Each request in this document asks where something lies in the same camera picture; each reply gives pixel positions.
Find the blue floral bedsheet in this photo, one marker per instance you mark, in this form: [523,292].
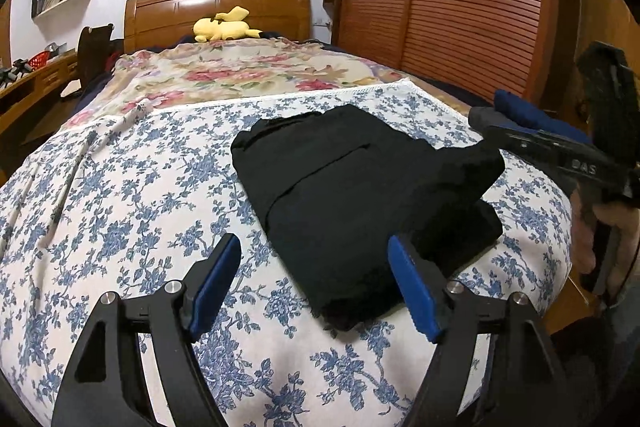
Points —
[125,217]

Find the spare black grippers on desk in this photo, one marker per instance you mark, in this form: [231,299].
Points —
[12,72]

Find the beige red floral blanket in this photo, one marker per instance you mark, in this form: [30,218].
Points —
[240,69]

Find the red basket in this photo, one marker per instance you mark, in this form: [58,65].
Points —
[39,59]

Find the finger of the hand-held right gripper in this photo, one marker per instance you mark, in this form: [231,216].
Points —
[520,134]

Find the dark wooden chair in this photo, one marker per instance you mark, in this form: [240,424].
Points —
[95,52]

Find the navy blue cloth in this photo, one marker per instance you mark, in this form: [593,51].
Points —
[535,114]

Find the black coat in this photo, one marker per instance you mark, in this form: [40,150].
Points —
[360,202]

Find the person's right hand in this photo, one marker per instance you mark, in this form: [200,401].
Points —
[585,237]

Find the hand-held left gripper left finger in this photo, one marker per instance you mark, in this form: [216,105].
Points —
[219,288]

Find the wooden desk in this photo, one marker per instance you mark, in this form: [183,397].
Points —
[35,92]

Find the yellow plush toy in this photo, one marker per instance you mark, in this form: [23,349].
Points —
[225,28]

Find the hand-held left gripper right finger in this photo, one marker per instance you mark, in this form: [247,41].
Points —
[416,293]

